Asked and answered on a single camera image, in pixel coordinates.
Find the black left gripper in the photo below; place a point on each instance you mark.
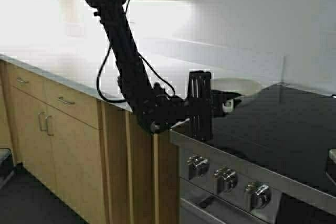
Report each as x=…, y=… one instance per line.
x=203, y=103

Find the white cream frying pan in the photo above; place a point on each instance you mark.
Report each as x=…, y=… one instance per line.
x=249, y=89

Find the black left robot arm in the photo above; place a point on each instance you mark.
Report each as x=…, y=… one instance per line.
x=156, y=110

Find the left chrome stove knob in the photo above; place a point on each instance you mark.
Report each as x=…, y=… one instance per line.
x=197, y=166

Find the chrome stove knob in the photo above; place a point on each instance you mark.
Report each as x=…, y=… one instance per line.
x=197, y=166
x=256, y=196
x=225, y=180

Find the middle chrome stove knob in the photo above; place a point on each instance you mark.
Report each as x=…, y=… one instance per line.
x=225, y=180

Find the black glass cooktop stove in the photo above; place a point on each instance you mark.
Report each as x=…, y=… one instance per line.
x=281, y=139

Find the right chrome stove knob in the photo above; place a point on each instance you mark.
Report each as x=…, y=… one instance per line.
x=256, y=196

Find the lower wooden base cabinet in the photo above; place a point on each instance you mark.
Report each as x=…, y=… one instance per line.
x=92, y=155

